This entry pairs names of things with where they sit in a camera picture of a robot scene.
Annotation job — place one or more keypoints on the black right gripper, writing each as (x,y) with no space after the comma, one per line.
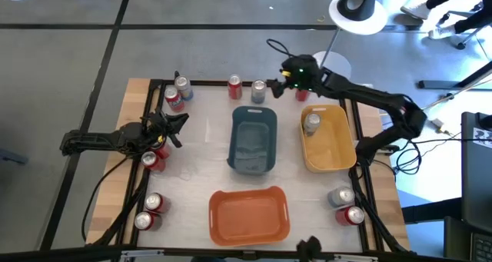
(301,73)

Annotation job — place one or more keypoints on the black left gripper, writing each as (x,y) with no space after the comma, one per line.
(155,128)

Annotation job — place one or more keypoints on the red and blue soda can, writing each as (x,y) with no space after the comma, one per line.
(174,100)

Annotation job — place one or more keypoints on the silver and blue soda can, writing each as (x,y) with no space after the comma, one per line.
(183,86)

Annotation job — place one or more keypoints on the teal plastic bin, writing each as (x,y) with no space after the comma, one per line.
(251,146)

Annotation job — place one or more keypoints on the red Zero soda can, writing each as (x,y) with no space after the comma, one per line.
(157,203)
(147,221)

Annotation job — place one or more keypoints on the orange plastic bin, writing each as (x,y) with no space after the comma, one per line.
(248,216)

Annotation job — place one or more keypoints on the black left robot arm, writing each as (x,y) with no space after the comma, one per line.
(96,141)

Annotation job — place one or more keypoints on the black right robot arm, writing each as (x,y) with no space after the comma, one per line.
(365,93)

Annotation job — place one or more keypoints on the yellow plastic bin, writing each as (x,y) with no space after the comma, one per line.
(330,150)

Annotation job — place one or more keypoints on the white round side table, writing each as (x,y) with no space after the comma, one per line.
(369,24)

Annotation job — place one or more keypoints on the black curved object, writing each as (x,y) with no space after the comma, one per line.
(371,0)

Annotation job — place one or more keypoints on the person's foot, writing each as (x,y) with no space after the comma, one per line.
(417,11)
(442,32)

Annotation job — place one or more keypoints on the black irregular object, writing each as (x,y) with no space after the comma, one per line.
(309,248)

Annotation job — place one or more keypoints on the black desk foot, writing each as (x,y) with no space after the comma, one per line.
(442,84)

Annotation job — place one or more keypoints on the grey floor foot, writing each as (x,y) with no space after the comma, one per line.
(11,156)

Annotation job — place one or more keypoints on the black rig beam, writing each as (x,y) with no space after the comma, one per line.
(57,254)

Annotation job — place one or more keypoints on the thin light rod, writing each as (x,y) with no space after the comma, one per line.
(453,95)

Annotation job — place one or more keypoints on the grey office chair base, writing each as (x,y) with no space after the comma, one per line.
(460,45)

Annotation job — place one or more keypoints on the black floor bar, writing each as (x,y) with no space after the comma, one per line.
(430,212)

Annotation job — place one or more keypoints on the white sticker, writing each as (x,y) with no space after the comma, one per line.
(484,137)

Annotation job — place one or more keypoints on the black computer case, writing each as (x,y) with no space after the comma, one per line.
(476,177)

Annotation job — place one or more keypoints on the black keyboard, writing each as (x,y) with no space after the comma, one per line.
(482,248)

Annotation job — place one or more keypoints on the black aluminium table frame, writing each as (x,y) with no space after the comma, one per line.
(207,83)

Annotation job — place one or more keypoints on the silver bracket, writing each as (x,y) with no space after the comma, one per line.
(134,256)
(357,259)

